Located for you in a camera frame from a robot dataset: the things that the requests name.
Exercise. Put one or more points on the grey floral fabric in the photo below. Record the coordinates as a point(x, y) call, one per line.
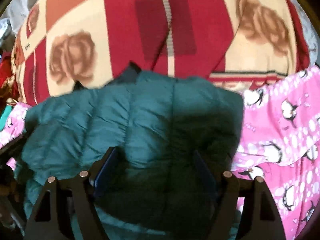
point(11, 21)

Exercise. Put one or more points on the pink penguin print bedsheet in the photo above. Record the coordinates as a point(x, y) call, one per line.
point(279, 140)

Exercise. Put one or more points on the golden brown satin cloth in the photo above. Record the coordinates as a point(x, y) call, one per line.
point(9, 87)

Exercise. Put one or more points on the person's left hand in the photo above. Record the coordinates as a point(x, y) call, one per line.
point(10, 217)

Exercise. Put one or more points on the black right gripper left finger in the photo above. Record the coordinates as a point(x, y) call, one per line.
point(59, 199)

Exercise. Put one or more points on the dark green quilted puffer jacket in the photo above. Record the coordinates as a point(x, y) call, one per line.
point(157, 123)

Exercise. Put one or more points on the teal green garment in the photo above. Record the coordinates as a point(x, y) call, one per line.
point(4, 115)

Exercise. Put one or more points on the red cream rose pattern blanket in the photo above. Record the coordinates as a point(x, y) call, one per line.
point(235, 44)

